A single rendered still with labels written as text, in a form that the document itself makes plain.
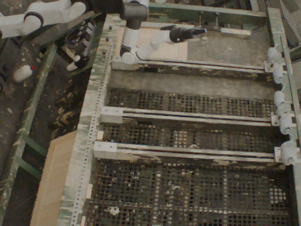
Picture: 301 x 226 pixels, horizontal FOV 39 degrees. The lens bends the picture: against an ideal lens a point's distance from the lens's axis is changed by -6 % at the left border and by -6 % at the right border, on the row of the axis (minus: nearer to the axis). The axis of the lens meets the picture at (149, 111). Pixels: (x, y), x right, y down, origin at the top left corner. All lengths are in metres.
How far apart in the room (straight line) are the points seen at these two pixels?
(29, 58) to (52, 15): 0.91
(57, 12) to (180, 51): 0.88
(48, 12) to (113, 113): 0.82
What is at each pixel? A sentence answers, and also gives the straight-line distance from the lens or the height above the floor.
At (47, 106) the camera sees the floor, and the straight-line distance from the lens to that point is 3.72.
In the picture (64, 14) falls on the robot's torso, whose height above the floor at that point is 0.84.
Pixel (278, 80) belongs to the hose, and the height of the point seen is 1.84.
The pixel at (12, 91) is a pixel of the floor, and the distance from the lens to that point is 3.50.
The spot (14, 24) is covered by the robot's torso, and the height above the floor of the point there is 0.47.
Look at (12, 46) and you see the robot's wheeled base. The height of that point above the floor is 0.19.
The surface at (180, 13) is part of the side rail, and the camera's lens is 3.46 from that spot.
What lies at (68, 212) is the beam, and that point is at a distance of 2.29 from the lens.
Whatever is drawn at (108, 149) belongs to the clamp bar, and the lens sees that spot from 2.45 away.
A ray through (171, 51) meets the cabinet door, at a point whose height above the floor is 1.20.
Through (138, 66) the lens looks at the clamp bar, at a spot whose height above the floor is 1.04.
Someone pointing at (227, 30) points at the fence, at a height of 1.53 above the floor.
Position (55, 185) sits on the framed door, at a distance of 2.91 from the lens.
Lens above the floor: 2.41
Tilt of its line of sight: 29 degrees down
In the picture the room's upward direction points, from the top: 68 degrees clockwise
